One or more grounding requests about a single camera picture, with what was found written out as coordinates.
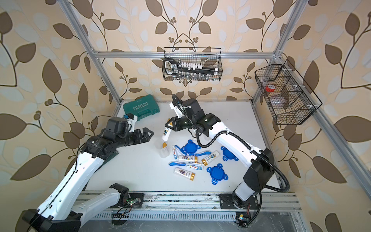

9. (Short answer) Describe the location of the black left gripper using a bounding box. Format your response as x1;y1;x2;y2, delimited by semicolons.
115;128;155;149

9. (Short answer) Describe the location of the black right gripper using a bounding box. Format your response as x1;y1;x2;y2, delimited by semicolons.
166;114;197;131

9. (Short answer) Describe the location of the white shampoo bottle gold cap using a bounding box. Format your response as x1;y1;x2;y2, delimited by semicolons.
162;119;173;142

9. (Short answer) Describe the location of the clear plastic container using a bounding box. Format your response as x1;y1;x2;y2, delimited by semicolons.
158;140;171;158

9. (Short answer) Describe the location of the toothpaste tube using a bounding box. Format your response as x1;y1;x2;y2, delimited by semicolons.
172;146;179;160
186;163;203;171

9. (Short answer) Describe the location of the blue toothbrush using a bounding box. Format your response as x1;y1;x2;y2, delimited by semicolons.
194;151;211;157
169;161;187;166

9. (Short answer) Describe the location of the white bottle angled gold cap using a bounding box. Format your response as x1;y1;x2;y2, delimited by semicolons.
202;151;220;166

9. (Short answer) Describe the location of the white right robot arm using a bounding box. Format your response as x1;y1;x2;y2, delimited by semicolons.
165;114;290;209

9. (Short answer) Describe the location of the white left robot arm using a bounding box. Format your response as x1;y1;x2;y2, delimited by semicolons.
20;128;154;232

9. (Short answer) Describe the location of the green plastic tool case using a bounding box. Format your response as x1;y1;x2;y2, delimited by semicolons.
123;95;160;121

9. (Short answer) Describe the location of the blue lid upper left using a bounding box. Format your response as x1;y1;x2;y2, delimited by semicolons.
181;140;201;156

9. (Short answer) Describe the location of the blue lid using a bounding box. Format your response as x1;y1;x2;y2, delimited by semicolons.
221;147;239;161
181;140;201;156
206;163;229;185

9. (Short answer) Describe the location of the white bottle purple label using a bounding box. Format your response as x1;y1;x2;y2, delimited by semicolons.
177;156;198;163

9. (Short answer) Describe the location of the black socket wrench set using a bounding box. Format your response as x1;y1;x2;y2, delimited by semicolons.
163;59;219;76

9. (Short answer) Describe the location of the front white bottle gold cap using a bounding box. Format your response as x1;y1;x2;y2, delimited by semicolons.
174;168;195;181

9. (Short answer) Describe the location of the blue lid right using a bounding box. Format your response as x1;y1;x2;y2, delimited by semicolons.
221;147;239;161

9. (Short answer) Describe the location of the blue lid front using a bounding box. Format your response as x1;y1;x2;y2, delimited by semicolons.
206;163;229;185

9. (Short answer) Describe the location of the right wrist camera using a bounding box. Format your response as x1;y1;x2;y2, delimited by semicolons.
182;98;205;121

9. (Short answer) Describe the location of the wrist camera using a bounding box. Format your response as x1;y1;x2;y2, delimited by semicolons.
105;113;138;137
182;98;205;121

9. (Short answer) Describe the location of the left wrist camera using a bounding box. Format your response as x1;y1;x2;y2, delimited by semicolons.
105;113;138;137

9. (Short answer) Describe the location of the black wire basket back wall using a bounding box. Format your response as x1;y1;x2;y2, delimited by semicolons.
162;46;223;82

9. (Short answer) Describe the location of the black wire basket wall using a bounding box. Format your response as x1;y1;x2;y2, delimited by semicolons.
162;46;223;82
255;60;322;126

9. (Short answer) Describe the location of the black wire basket right wall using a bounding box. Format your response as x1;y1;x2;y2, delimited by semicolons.
255;60;322;126

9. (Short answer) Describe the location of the aluminium frame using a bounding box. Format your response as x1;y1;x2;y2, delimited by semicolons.
58;1;371;196

